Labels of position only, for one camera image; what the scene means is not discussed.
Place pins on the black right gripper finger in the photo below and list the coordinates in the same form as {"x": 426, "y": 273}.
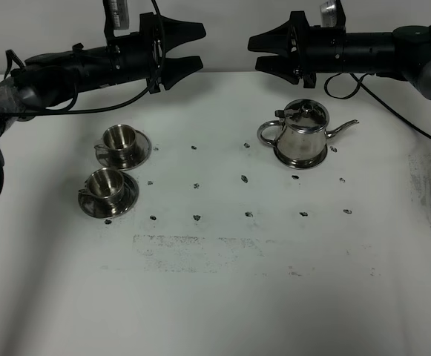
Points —
{"x": 278, "y": 66}
{"x": 277, "y": 41}

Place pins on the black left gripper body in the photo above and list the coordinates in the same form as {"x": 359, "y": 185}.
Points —
{"x": 134, "y": 56}

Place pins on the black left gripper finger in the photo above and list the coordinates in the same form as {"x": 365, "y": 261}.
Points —
{"x": 177, "y": 33}
{"x": 177, "y": 69}

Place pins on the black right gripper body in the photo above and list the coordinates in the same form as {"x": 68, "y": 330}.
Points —
{"x": 318, "y": 49}

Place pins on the stainless steel teapot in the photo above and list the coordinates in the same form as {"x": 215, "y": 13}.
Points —
{"x": 300, "y": 129}

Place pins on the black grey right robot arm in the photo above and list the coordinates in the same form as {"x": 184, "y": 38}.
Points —
{"x": 403, "y": 54}

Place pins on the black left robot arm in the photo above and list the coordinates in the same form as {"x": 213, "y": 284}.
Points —
{"x": 49, "y": 84}

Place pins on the far stainless steel saucer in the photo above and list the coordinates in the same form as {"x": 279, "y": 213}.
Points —
{"x": 139, "y": 156}

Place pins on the stainless steel saucer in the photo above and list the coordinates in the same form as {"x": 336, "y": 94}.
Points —
{"x": 100, "y": 210}
{"x": 139, "y": 156}

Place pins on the far stainless steel teacup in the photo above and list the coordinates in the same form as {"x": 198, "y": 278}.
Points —
{"x": 118, "y": 141}

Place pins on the stainless steel teacup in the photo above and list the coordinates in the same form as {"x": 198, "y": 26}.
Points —
{"x": 118, "y": 141}
{"x": 105, "y": 185}

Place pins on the round steel teapot coaster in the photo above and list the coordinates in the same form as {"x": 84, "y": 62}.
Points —
{"x": 301, "y": 164}

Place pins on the near stainless steel teacup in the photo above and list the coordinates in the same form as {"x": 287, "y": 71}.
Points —
{"x": 105, "y": 185}

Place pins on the near stainless steel saucer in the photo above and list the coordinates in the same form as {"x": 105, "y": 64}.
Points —
{"x": 100, "y": 210}

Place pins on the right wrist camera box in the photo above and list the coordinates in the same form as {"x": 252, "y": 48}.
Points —
{"x": 332, "y": 14}

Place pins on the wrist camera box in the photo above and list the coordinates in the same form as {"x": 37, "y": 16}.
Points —
{"x": 116, "y": 17}
{"x": 332, "y": 14}

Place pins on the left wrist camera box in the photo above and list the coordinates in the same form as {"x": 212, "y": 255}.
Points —
{"x": 116, "y": 17}

